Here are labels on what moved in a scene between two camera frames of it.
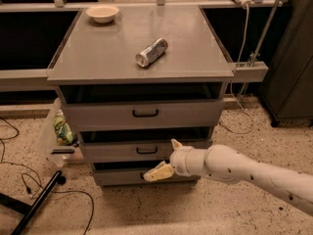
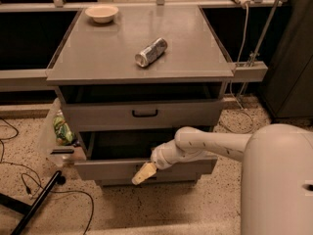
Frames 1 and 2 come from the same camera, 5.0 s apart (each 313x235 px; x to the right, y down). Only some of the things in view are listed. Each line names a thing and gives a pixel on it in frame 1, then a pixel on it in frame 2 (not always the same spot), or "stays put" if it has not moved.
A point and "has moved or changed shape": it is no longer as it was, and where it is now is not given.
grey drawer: [135, 150] has moved or changed shape
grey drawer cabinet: [134, 79] stays put
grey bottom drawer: [137, 177] stays put
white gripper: [178, 161] to [159, 156]
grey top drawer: [145, 115] stays put
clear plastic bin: [57, 138] stays put
